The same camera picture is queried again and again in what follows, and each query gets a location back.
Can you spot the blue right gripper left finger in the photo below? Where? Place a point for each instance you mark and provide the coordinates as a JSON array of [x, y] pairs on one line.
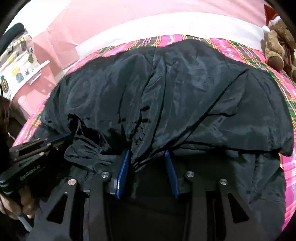
[[122, 174]]

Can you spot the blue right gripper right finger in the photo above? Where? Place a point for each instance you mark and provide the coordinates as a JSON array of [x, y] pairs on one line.
[[172, 175]]

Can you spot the black puffer jacket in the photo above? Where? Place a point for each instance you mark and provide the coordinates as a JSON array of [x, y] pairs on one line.
[[83, 204]]

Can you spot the person's left hand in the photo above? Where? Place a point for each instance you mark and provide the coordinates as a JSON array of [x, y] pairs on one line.
[[12, 209]]

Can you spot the pineapple print fabric organizer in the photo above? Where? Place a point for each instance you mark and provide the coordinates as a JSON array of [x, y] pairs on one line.
[[19, 66]]

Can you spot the black headrest cushion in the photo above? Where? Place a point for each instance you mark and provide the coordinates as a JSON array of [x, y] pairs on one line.
[[10, 35]]

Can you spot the pink plaid bed sheet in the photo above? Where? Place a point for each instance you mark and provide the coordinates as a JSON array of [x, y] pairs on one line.
[[242, 53]]

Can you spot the brown teddy bear santa hat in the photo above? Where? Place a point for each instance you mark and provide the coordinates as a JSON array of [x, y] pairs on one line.
[[279, 48]]

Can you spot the white bed guard rail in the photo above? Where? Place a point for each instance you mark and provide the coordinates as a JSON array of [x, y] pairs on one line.
[[197, 24]]

